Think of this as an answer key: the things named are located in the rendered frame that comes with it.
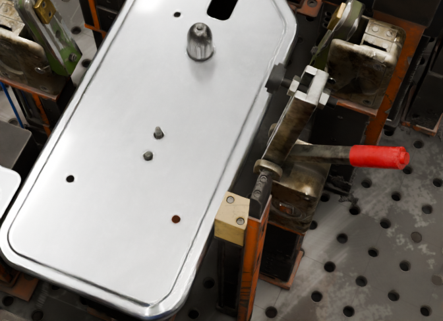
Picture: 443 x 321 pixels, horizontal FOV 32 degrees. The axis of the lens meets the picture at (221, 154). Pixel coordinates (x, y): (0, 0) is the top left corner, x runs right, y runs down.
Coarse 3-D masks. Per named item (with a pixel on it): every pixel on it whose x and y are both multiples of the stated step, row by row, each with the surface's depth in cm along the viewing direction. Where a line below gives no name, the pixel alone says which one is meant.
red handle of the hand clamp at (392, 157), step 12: (300, 144) 80; (312, 144) 79; (288, 156) 80; (300, 156) 79; (312, 156) 78; (324, 156) 77; (336, 156) 76; (348, 156) 76; (360, 156) 75; (372, 156) 74; (384, 156) 73; (396, 156) 72; (408, 156) 73; (384, 168) 74; (396, 168) 73
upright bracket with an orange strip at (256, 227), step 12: (264, 180) 66; (252, 192) 65; (264, 192) 66; (252, 204) 66; (264, 204) 68; (252, 216) 69; (264, 216) 70; (252, 228) 71; (264, 228) 76; (252, 240) 74; (252, 252) 77; (252, 264) 80; (252, 276) 84; (240, 288) 89; (252, 288) 91; (240, 300) 94; (252, 300) 99; (240, 312) 99
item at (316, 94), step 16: (272, 80) 68; (288, 80) 69; (304, 80) 70; (320, 80) 68; (304, 96) 67; (320, 96) 68; (288, 112) 70; (304, 112) 69; (288, 128) 73; (272, 144) 77; (288, 144) 76; (272, 160) 80
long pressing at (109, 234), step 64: (128, 0) 98; (192, 0) 98; (256, 0) 98; (128, 64) 94; (192, 64) 94; (256, 64) 94; (64, 128) 90; (128, 128) 90; (192, 128) 90; (256, 128) 90; (64, 192) 87; (128, 192) 87; (192, 192) 87; (64, 256) 83; (128, 256) 83; (192, 256) 83
